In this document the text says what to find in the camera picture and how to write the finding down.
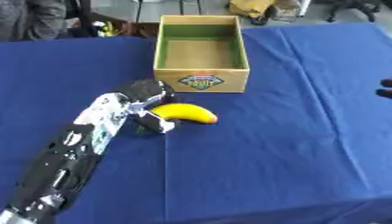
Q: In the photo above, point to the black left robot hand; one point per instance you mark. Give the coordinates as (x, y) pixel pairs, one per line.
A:
(145, 89)

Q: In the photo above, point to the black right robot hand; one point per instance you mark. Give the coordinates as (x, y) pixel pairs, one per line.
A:
(386, 89)

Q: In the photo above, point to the yellow toy banana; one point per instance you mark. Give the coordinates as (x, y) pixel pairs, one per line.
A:
(186, 112)

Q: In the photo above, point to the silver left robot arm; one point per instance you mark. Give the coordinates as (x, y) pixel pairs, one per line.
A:
(76, 151)

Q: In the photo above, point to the tan cardboard box green inside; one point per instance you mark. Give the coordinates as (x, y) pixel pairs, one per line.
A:
(201, 52)

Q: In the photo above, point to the black chair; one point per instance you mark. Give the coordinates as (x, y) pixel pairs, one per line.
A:
(166, 7)

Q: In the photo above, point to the yellow bag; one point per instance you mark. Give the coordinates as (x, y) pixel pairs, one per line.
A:
(250, 8)

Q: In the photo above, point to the person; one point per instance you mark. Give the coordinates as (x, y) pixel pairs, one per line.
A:
(30, 19)

